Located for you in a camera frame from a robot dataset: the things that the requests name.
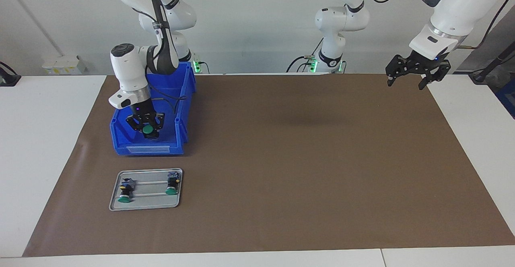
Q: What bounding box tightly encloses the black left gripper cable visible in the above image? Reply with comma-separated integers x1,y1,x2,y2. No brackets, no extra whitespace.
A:
364,0,515,51

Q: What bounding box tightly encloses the black stand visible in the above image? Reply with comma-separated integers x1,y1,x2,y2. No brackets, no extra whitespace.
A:
469,41,515,85

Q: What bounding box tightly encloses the blue plastic storage bin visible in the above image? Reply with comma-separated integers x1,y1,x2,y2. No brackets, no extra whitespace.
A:
109,62,197,156

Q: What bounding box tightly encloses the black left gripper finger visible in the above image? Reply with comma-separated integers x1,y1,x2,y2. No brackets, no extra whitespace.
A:
417,60,451,91
385,55,408,88

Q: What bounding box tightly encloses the green push button switch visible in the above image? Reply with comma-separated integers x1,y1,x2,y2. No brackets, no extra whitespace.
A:
165,172,180,196
142,124,160,140
117,178,135,203

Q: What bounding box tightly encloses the brown table mat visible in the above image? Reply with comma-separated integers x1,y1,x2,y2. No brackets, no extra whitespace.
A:
23,74,515,257

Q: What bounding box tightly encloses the white wall socket box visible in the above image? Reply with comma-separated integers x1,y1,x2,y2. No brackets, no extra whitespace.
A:
42,54,87,75

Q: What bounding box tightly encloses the silver metal tray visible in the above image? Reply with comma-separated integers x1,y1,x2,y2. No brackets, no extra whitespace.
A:
109,168,183,211

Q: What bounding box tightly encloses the blue crate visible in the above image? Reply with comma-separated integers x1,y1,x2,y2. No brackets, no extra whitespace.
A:
496,80,515,119

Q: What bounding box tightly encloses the black device with cable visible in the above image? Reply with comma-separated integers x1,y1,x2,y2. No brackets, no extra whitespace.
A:
0,61,22,87

